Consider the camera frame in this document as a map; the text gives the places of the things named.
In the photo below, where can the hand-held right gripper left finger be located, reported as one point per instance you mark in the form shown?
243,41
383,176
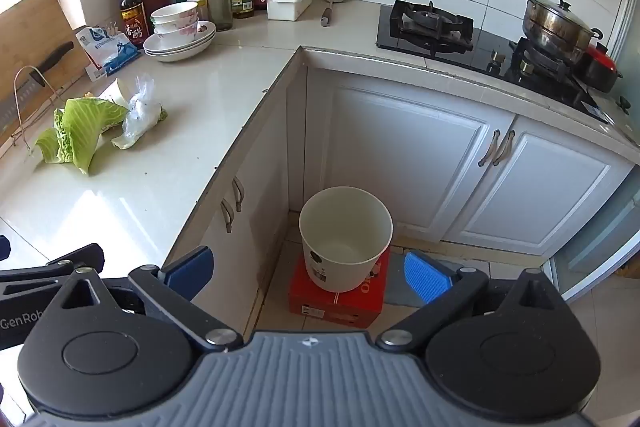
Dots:
187,269

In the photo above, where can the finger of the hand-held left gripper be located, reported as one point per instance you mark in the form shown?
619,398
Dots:
30,274
4,248

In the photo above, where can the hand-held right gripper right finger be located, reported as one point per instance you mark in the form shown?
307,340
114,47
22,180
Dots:
425,277

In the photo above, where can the white plastic bin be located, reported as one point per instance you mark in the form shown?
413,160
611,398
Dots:
345,227

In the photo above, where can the curly green cabbage piece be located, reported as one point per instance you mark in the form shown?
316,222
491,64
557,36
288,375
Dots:
47,147

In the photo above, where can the green napa cabbage leaf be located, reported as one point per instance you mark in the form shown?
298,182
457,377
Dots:
87,127

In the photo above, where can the pale cabbage stem piece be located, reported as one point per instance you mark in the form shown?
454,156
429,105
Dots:
150,122

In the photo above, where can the white cabinet door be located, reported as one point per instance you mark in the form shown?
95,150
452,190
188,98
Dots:
400,147
545,197
210,267
265,167

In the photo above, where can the grey floor mat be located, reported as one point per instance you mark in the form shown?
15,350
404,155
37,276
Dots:
397,287

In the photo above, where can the red cardboard box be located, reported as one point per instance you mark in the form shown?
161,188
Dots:
340,304

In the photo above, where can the glass door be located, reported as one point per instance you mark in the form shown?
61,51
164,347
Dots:
600,242

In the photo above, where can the blue and white packet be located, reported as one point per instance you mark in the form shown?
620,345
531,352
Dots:
107,52

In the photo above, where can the wooden cutting board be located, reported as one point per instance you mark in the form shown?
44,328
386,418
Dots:
35,27

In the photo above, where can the black gas stove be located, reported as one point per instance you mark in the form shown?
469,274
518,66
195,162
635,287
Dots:
480,49

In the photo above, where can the floral white bowl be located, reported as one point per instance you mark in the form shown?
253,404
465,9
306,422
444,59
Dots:
174,13
175,31

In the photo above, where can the dark vinegar bottle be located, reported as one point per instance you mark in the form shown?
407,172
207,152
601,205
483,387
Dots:
132,14

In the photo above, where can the yellow green packet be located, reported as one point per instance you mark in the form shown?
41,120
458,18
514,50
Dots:
192,4

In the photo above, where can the clear glass bottle red cap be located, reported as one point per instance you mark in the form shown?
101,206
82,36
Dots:
220,4

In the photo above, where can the red and black pan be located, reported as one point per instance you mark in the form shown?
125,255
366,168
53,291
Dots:
600,69

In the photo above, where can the steel pot with lid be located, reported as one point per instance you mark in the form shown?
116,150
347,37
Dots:
555,24

